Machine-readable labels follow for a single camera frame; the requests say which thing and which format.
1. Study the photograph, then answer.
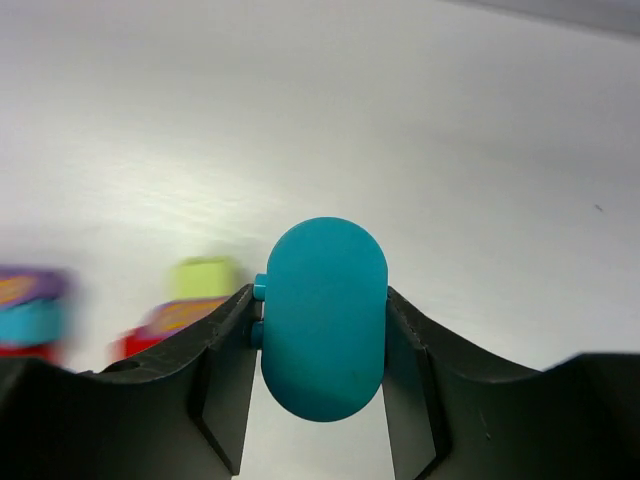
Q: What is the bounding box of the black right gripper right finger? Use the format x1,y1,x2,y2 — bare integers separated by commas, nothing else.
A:
383,291,639,479

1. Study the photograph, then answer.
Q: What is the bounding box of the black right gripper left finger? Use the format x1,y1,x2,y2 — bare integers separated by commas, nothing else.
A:
1,286,257,479

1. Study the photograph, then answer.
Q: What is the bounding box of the teal oval lego piece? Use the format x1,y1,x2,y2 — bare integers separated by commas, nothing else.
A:
251,217,388,422

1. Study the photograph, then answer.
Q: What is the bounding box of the lime purple red teal stack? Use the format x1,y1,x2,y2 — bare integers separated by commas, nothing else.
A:
112,256,239,361

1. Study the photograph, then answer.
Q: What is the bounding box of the purple teal red lego stack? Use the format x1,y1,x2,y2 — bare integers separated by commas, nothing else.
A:
1,265,71,364

